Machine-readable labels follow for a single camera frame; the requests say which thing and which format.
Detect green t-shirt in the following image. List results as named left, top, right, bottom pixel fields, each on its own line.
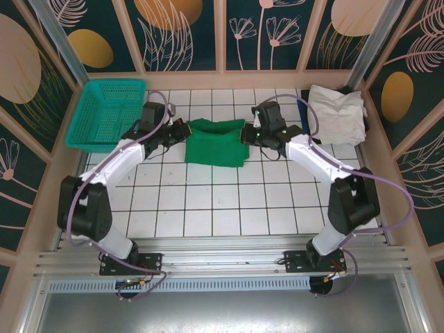
left=183, top=117, right=250, bottom=169

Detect teal plastic basket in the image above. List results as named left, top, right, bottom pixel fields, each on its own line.
left=65, top=78, right=147, bottom=155

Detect stack of folded clothes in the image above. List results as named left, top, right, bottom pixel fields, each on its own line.
left=300, top=85, right=369, bottom=146

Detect blue folded t-shirt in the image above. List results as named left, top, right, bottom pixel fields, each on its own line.
left=297, top=99, right=313, bottom=142

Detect white folded t-shirt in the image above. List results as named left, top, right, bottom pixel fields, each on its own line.
left=307, top=84, right=369, bottom=146

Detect grey metal sheet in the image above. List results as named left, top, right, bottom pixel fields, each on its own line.
left=34, top=291, right=417, bottom=333

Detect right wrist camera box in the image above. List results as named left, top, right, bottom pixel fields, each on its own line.
left=251, top=100, right=284, bottom=130

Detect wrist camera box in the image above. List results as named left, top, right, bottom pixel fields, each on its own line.
left=140, top=101, right=168, bottom=126
left=251, top=100, right=284, bottom=130

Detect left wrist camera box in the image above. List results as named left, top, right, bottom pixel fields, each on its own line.
left=140, top=101, right=168, bottom=126

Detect aluminium frame post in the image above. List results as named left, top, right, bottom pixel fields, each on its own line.
left=27, top=0, right=105, bottom=107
left=346, top=0, right=400, bottom=91

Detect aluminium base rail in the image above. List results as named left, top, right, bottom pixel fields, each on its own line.
left=33, top=235, right=412, bottom=278

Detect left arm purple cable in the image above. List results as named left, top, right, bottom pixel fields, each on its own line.
left=67, top=90, right=170, bottom=302

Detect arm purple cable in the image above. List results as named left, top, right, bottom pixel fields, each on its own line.
left=67, top=90, right=170, bottom=302
left=255, top=94, right=416, bottom=300

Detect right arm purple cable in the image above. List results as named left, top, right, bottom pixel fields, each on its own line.
left=255, top=94, right=416, bottom=300

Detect slotted grey cable duct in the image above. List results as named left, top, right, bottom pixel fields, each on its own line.
left=48, top=277, right=311, bottom=293

